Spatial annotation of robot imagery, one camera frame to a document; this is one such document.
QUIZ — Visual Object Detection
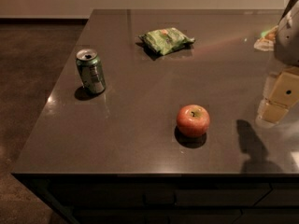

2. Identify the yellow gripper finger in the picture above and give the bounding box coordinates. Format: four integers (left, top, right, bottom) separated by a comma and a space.
257, 66, 299, 124
263, 73, 278, 99

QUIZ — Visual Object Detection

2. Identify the crumpled snack bag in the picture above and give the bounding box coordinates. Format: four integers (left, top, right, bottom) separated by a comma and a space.
253, 25, 278, 51

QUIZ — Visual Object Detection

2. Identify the dark drawer cabinet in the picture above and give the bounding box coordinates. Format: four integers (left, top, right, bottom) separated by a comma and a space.
13, 173, 299, 224

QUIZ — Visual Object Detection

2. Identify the green soda can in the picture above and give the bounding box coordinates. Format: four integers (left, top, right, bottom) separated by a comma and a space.
76, 49, 106, 95

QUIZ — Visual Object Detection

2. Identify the red apple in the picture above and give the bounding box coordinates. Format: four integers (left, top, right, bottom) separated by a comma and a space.
177, 105, 210, 138

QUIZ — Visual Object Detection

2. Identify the green jalapeno chip bag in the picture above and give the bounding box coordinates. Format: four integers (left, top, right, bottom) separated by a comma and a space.
139, 27, 195, 56

